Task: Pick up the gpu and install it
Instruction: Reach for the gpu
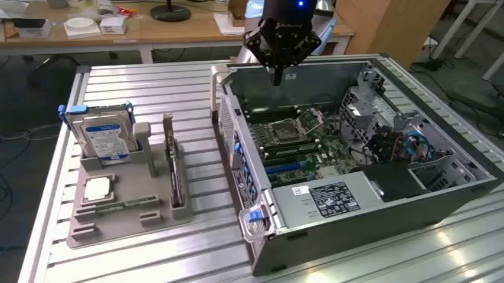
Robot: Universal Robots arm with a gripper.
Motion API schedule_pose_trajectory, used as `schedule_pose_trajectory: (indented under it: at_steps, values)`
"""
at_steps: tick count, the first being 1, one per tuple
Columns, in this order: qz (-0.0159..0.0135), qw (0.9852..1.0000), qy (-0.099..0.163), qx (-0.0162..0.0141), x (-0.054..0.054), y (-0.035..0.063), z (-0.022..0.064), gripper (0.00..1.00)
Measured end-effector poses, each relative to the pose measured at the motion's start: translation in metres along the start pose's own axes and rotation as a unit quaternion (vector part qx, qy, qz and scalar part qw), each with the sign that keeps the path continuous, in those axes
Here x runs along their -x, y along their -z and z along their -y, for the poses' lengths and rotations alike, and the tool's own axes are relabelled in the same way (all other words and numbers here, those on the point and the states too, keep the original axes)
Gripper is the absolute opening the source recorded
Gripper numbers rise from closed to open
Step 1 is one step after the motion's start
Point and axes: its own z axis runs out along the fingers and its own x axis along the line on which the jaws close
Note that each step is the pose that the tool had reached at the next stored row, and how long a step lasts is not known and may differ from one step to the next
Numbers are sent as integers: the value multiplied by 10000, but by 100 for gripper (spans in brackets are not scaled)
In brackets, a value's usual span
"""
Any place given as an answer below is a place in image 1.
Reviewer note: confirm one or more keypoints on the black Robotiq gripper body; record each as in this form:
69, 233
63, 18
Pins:
288, 38

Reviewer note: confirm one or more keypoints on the black graphics card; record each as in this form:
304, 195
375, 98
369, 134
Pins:
175, 177

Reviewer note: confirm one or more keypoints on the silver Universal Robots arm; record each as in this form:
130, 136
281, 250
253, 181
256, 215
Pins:
252, 11

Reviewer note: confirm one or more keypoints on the brown cardboard box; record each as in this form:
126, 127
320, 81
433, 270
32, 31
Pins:
238, 7

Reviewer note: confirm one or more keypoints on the wooden cabinet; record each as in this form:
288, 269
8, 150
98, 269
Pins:
393, 29

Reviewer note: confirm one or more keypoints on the black round lamp base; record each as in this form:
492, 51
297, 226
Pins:
170, 13

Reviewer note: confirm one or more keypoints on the metal socket cover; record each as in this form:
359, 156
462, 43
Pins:
313, 119

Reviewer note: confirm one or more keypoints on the metal disk bay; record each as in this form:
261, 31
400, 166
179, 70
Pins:
367, 112

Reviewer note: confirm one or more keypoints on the CPU socket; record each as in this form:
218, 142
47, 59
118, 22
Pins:
284, 132

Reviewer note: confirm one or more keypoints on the black power adapter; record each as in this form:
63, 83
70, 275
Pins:
433, 65

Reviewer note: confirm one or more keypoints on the red packet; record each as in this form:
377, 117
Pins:
127, 12

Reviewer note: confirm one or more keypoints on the installed RAM stick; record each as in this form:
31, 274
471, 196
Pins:
292, 149

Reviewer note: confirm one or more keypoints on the small white cardboard box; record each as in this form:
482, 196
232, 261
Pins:
113, 26

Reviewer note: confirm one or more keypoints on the green motherboard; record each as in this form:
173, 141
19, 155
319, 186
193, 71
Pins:
327, 153

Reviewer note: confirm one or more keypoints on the blue expansion slot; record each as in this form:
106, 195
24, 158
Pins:
285, 167

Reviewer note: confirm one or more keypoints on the white round holder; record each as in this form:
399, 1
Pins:
81, 28

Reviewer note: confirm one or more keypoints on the wooden desk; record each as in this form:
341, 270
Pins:
79, 42

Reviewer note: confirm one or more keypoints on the black stand foot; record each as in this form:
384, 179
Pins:
484, 103

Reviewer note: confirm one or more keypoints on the black chair base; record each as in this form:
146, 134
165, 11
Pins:
59, 60

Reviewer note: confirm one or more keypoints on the hard disk in blue caddy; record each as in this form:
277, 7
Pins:
105, 138

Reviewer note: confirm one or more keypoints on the grey cup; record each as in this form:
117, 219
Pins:
58, 3

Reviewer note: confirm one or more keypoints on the grey power supply unit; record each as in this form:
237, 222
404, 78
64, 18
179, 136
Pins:
300, 206

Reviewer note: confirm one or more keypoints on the white box with black top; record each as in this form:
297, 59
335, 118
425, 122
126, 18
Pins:
34, 29

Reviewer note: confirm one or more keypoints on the blue case latch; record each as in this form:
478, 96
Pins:
253, 215

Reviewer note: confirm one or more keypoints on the silver CPU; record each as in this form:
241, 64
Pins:
97, 188

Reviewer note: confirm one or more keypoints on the green RAM stick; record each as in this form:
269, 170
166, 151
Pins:
118, 205

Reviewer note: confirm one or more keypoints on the open black PC case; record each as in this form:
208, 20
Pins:
355, 236

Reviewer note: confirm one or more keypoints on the grey parts rack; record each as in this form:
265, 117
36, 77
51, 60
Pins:
134, 218

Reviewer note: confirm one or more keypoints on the white table frame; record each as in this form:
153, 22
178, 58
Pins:
448, 31

